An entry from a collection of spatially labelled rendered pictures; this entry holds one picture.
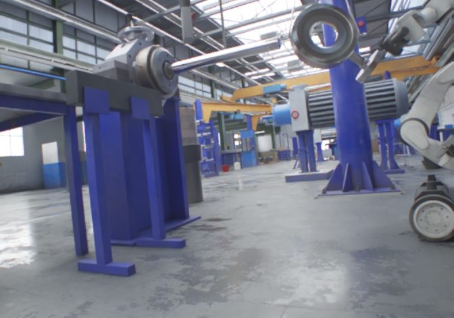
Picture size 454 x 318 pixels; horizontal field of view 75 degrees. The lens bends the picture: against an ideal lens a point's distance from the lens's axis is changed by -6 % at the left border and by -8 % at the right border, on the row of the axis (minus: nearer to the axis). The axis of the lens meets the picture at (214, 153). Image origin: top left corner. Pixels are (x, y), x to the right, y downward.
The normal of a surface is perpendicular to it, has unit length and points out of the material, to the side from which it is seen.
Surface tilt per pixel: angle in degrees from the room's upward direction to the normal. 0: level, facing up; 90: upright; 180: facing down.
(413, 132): 90
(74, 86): 90
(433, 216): 90
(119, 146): 90
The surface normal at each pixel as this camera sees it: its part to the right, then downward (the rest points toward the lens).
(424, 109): -0.58, 0.04
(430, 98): -0.64, 0.43
